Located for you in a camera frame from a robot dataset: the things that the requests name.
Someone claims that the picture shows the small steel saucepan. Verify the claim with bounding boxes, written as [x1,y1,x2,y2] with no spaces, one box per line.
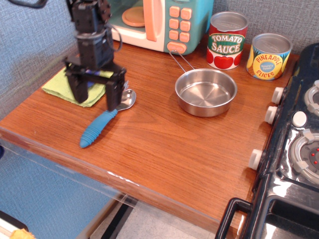
[169,50,238,118]

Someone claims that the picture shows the green folded cloth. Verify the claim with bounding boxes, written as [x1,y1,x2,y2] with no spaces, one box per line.
[42,67,106,108]

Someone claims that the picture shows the black toy stove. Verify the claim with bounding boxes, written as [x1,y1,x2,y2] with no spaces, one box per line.
[216,43,319,239]

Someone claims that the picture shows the teal toy microwave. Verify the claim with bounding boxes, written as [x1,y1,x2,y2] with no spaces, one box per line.
[109,0,214,55]

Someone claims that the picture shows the blue handled metal spoon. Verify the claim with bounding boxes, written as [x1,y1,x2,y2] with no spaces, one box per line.
[79,89,137,148]

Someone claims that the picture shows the tomato sauce can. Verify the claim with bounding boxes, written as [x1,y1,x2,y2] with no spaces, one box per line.
[206,11,249,70]

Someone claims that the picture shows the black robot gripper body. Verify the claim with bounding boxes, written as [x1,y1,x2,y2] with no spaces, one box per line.
[64,34,126,85]

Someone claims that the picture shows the white stove knob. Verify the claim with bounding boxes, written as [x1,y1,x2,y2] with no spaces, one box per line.
[272,87,285,105]
[264,106,278,124]
[248,149,263,170]

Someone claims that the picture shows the purple toy eggplant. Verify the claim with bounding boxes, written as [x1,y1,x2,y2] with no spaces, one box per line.
[85,70,101,88]

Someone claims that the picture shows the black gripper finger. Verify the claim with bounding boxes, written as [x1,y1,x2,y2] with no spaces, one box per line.
[67,74,88,104]
[105,81,125,111]

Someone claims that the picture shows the pineapple slices can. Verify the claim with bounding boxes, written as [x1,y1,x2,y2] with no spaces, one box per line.
[246,33,293,81]

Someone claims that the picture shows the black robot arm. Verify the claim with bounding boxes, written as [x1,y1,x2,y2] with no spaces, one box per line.
[64,0,126,111]

